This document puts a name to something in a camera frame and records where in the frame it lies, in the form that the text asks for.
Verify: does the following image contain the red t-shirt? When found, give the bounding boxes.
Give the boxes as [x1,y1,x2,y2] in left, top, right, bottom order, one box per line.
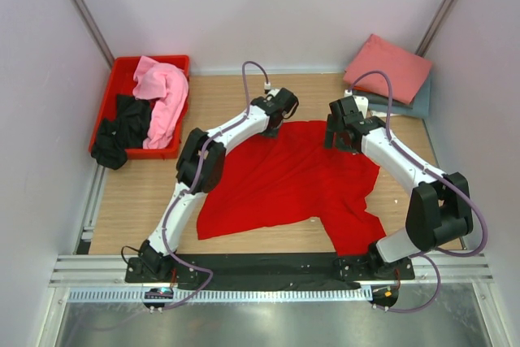
[197,121,386,255]

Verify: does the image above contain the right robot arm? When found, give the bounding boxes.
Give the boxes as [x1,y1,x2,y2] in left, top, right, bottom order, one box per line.
[324,96,474,279]

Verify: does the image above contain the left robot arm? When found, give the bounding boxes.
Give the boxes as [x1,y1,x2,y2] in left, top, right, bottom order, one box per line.
[125,88,299,283]

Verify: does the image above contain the folded white cloth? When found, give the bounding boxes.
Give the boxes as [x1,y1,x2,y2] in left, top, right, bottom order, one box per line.
[367,110,399,118]

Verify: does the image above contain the folded dark grey t-shirt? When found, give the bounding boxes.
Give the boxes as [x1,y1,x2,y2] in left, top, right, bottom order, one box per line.
[353,89,413,109]

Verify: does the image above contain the folded grey-blue t-shirt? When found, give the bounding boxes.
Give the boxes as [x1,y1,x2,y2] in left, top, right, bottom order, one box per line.
[368,75,431,119]

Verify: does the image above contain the folded salmon t-shirt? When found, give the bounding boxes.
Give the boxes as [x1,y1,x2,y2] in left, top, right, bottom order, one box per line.
[344,34,433,104]

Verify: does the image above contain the pink t-shirt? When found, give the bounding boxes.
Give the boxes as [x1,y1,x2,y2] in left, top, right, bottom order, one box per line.
[132,56,189,150]

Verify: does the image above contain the black t-shirt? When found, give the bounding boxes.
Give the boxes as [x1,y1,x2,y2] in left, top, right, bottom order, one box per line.
[90,94,152,170]

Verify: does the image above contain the red plastic bin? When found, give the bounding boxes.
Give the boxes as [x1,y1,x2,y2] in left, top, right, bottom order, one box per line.
[89,54,190,160]

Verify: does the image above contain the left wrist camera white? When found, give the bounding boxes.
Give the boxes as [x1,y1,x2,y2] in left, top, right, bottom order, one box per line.
[264,82,280,99]

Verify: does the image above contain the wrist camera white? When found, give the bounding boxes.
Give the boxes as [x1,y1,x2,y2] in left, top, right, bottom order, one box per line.
[344,89,369,117]
[264,82,280,99]

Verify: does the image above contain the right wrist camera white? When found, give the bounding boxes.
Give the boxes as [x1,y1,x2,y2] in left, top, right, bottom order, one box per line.
[344,89,369,117]

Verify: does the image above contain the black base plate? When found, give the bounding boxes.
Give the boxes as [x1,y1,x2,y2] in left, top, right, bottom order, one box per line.
[125,253,415,292]

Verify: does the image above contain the aluminium frame rail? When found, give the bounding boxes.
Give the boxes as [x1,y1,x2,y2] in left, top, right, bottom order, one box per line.
[49,251,493,288]

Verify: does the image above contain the white slotted cable duct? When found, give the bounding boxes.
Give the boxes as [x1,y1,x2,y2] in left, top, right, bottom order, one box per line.
[67,285,372,305]

